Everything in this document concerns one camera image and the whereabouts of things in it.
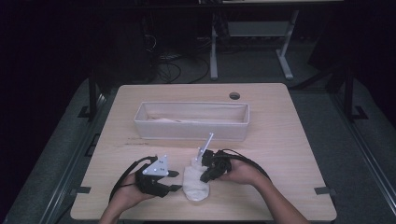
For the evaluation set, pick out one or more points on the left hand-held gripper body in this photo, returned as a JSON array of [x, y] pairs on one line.
[[149, 183]]

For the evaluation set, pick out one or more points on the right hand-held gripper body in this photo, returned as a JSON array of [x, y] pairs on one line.
[[221, 161]]

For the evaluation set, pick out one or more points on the large white sock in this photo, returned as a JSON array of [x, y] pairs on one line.
[[193, 185]]

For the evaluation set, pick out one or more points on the white fabric storage box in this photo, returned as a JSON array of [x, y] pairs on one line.
[[190, 130]]

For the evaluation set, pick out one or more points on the person's left hand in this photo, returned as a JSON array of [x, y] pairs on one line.
[[127, 194]]

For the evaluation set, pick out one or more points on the person's right hand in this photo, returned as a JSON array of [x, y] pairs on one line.
[[244, 172]]

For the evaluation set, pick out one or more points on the pale folded cloth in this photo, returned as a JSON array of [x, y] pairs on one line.
[[165, 120]]

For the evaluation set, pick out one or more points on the grey table edge clip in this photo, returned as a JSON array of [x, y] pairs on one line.
[[323, 190], [82, 189]]

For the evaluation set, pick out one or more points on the black metal stand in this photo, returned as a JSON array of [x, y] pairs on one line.
[[348, 93], [92, 93]]

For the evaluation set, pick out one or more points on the aluminium frame rail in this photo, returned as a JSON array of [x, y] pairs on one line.
[[73, 161], [367, 155]]

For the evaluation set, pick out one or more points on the white metal desk frame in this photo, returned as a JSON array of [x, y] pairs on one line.
[[213, 56]]

